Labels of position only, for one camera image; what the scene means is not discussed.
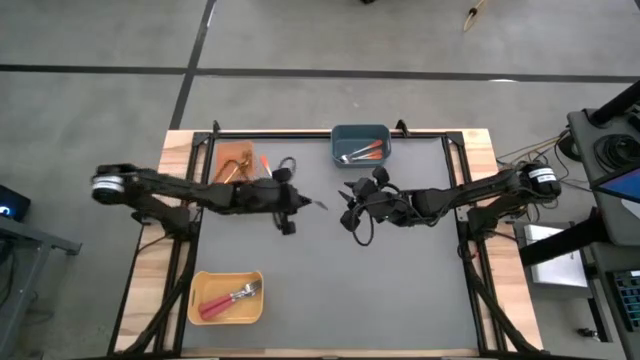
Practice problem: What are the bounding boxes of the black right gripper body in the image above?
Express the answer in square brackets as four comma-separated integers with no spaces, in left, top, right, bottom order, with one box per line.
[362,189,419,227]

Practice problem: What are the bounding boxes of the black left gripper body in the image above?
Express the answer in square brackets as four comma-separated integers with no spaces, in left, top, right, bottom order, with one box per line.
[234,178,296,215]

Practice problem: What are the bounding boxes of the teal plastic bin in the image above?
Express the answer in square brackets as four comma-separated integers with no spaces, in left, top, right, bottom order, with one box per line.
[330,123,392,169]

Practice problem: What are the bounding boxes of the orange translucent plastic bin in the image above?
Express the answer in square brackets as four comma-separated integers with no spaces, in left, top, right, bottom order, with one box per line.
[213,140,256,185]

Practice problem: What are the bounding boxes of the yellow plastic bin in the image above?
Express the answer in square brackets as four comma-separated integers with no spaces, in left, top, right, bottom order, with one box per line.
[187,269,265,326]

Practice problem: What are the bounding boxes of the grey table mat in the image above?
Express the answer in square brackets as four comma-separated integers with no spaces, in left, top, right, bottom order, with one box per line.
[192,137,480,351]

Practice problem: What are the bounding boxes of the white box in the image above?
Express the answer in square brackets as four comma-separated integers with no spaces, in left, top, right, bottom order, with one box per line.
[523,223,590,290]

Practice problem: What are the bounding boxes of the grey equipment cart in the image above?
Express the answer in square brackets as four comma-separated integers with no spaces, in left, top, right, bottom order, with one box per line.
[567,107,640,360]

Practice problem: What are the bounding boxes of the laptop with blue screen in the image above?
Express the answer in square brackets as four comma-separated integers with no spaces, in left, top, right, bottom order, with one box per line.
[595,167,640,206]

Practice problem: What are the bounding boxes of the dark grey side table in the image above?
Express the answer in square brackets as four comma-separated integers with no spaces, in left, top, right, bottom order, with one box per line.
[0,214,84,360]

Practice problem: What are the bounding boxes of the black pole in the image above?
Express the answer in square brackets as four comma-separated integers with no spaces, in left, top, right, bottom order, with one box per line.
[588,81,640,126]

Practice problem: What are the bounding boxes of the black device with blue light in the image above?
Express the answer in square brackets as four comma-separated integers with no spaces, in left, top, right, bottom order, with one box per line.
[0,183,32,223]

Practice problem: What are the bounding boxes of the keypad with lit keys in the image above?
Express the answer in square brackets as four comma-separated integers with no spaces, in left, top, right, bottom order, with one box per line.
[610,269,640,332]

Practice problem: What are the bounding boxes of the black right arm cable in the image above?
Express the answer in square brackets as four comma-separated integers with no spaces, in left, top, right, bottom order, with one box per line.
[351,209,376,247]

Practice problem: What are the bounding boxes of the yellow hanging cord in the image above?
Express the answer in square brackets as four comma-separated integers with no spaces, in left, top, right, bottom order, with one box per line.
[462,0,489,33]

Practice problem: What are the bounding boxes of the coiled black cable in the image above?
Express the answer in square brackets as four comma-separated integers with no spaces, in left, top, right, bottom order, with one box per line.
[593,133,640,174]

